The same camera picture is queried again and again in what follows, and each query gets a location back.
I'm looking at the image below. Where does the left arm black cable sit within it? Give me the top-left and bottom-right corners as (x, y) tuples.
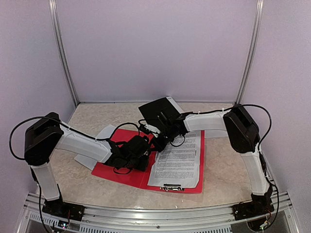
(9, 116), (61, 161)

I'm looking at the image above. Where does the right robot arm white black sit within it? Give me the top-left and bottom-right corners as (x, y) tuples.
(150, 104), (273, 216)

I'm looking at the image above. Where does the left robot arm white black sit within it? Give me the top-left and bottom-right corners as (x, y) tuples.
(24, 112), (150, 216)

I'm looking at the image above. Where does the red clip file folder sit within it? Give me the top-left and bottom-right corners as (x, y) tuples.
(92, 131), (205, 194)

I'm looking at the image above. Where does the blank paper sheet left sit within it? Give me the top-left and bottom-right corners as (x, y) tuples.
(74, 124), (116, 171)

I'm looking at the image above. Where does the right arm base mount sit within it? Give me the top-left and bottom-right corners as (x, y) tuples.
(232, 201), (275, 220)

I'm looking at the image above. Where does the metal folder clip bottom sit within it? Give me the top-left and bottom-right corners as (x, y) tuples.
(160, 184), (185, 192)

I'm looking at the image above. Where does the black clip file folder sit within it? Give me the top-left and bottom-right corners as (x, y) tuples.
(138, 97), (184, 131)

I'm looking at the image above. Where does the aluminium frame rail back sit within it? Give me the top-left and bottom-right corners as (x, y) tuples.
(77, 100), (238, 105)

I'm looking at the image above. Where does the aluminium frame post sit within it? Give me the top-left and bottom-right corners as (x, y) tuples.
(235, 0), (264, 103)
(48, 0), (80, 107)

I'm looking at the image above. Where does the aluminium frame post left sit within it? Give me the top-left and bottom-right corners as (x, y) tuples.
(48, 0), (80, 107)

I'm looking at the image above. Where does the printed paper sheet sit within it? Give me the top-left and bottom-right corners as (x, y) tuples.
(148, 131), (201, 188)

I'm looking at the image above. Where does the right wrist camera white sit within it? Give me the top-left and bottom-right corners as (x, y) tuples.
(139, 123), (160, 134)

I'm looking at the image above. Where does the aluminium frame post right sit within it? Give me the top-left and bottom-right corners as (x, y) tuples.
(235, 0), (264, 103)

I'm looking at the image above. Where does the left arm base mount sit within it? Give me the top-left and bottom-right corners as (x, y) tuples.
(42, 199), (85, 221)

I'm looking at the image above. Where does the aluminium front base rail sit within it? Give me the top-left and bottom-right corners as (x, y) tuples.
(13, 192), (302, 233)

